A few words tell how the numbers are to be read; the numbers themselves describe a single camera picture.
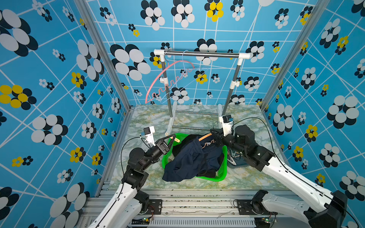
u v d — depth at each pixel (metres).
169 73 0.78
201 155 0.75
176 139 0.65
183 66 0.91
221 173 0.78
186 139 0.92
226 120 0.59
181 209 0.74
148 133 0.62
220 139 0.61
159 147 0.59
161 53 0.69
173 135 0.65
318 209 0.40
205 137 0.69
